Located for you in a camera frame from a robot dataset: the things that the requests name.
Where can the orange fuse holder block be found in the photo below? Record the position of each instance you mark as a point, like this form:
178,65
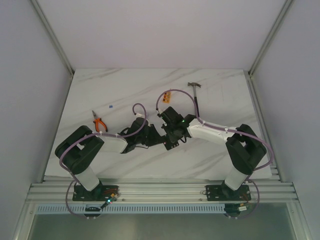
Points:
166,98

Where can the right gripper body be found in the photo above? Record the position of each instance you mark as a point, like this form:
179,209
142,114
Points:
169,130

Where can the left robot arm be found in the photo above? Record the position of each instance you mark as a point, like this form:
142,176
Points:
78,160

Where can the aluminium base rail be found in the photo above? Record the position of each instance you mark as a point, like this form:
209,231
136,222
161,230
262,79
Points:
53,190

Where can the black fuse box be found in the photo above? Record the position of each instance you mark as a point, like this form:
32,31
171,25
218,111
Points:
169,144

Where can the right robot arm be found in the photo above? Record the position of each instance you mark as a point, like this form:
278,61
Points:
244,149

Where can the orange handled pliers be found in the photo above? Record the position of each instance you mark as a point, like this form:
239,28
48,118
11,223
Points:
99,122

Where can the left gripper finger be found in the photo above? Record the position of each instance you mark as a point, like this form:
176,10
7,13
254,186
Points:
149,141
153,133

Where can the white slotted cable duct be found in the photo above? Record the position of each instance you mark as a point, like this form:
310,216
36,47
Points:
148,208

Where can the claw hammer black handle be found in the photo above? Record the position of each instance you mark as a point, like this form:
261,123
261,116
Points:
194,86

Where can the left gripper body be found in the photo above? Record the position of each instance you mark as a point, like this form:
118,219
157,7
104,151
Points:
150,135

